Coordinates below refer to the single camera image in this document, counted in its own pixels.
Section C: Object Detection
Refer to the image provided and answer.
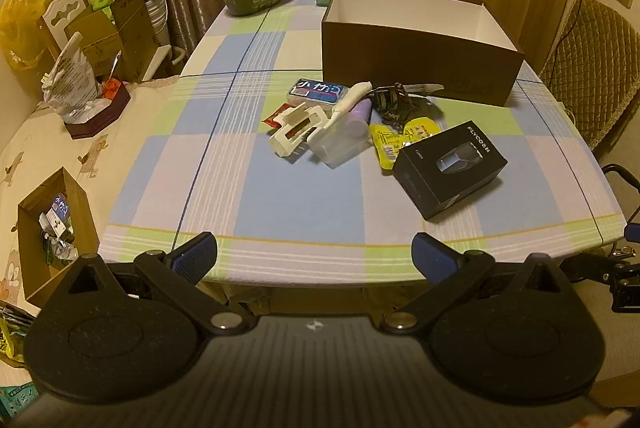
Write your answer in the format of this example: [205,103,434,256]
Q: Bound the red sauce packet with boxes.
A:
[262,102,297,129]

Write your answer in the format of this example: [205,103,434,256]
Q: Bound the silver foil packets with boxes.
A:
[39,193,80,266]

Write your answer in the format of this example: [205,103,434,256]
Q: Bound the cream printed cloth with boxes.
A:
[0,76,183,409]

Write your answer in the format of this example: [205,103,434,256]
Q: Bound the white board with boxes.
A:
[141,44,187,82]

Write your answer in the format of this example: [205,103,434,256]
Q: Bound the quilted chair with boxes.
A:
[539,0,640,151]

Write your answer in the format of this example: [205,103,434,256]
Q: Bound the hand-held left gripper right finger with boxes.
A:
[381,232,572,336]

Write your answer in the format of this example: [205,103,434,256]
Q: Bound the large cardboard box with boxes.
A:
[64,0,169,84]

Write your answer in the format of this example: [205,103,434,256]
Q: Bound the yellow plastic bag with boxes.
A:
[0,0,54,69]

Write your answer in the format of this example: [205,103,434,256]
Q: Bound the white plastic bag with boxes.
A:
[41,32,99,125]

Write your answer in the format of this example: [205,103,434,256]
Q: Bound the blue floss pick box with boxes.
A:
[286,78,351,109]

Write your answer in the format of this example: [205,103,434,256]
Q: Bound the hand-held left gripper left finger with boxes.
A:
[62,232,258,338]

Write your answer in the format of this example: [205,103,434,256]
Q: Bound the clear plastic box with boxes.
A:
[306,113,372,169]

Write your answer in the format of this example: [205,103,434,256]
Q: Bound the yellow snack packet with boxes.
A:
[401,118,442,146]
[369,123,408,175]

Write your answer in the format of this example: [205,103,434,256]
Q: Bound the black product box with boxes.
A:
[391,123,508,221]

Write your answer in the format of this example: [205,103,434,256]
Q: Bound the brown cardboard box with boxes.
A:
[320,0,526,109]

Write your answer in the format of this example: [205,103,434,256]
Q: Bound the purple slim box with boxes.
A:
[346,100,374,145]

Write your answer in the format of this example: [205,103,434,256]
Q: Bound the green snack packets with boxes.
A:
[0,300,33,419]

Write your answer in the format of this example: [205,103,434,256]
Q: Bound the black metal frame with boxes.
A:
[599,163,640,191]

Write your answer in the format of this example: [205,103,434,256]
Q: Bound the dark red tray box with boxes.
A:
[64,79,132,140]

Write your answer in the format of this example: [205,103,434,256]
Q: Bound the small open cardboard box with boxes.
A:
[16,166,102,305]

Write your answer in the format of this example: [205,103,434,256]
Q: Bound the white plastic clip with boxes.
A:
[269,102,332,159]

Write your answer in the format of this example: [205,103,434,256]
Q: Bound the stacked white buckets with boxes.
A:
[141,0,172,46]

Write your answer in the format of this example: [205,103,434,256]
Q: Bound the white carved chair back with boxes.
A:
[36,0,94,46]

